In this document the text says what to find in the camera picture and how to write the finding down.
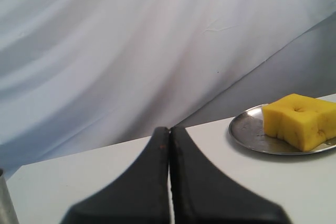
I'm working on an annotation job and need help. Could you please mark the round steel plate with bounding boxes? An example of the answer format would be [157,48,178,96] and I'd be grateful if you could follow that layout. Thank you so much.
[228,104,335,156]

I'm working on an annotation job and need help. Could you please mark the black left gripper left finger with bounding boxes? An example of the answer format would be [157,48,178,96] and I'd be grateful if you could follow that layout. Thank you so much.
[61,127,170,223]

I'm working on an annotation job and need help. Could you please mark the grey fabric backdrop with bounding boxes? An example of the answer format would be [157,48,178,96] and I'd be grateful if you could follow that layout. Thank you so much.
[1,0,335,177]

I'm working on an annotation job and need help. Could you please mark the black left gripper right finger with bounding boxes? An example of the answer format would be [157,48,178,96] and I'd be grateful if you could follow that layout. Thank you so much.
[170,126,290,223]

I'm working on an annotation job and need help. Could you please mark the grey metal cylinder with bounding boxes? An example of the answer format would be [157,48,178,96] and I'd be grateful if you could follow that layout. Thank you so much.
[0,169,19,224]

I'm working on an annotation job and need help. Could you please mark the yellow sponge block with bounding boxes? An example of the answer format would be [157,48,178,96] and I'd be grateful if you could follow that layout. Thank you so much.
[262,94,335,152]

